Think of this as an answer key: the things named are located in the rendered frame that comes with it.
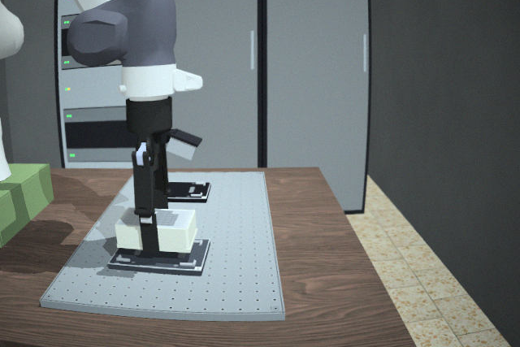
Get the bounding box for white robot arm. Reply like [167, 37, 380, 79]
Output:
[0, 0, 202, 160]

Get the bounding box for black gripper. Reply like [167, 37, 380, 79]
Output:
[126, 96, 172, 253]

